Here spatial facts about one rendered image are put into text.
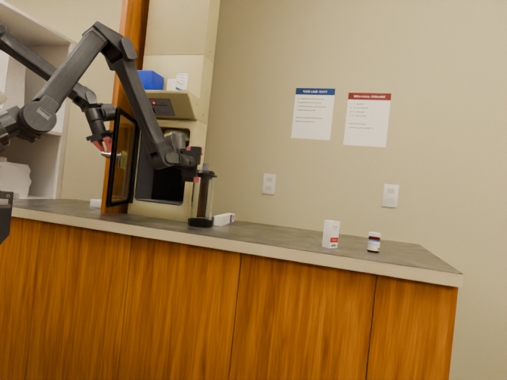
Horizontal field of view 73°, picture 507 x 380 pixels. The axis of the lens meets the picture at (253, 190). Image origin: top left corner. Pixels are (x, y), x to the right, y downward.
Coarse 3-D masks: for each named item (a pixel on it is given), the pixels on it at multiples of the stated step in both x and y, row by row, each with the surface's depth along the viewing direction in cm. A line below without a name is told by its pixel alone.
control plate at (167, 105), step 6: (150, 102) 155; (156, 102) 154; (168, 102) 152; (156, 108) 156; (162, 108) 155; (168, 108) 154; (156, 114) 159; (162, 114) 158; (168, 114) 157; (174, 114) 156
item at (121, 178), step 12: (120, 120) 139; (120, 132) 140; (132, 132) 158; (120, 144) 142; (132, 144) 160; (132, 156) 162; (120, 168) 145; (108, 180) 134; (120, 180) 147; (108, 192) 134; (120, 192) 149
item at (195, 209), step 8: (200, 176) 144; (208, 176) 143; (200, 184) 143; (208, 184) 144; (192, 192) 146; (200, 192) 143; (208, 192) 144; (192, 200) 145; (200, 200) 143; (208, 200) 145; (192, 208) 145; (200, 208) 143; (208, 208) 145; (192, 216) 144; (200, 216) 143; (208, 216) 145
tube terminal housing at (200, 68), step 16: (144, 64) 166; (160, 64) 163; (176, 64) 161; (192, 64) 158; (208, 64) 162; (192, 80) 158; (208, 80) 164; (208, 96) 166; (176, 128) 163; (192, 128) 157; (192, 144) 157; (128, 208) 166; (144, 208) 163; (160, 208) 161; (176, 208) 159
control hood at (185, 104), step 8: (152, 96) 152; (160, 96) 151; (168, 96) 150; (176, 96) 149; (184, 96) 148; (192, 96) 150; (176, 104) 152; (184, 104) 151; (192, 104) 151; (176, 112) 155; (184, 112) 154; (192, 112) 152
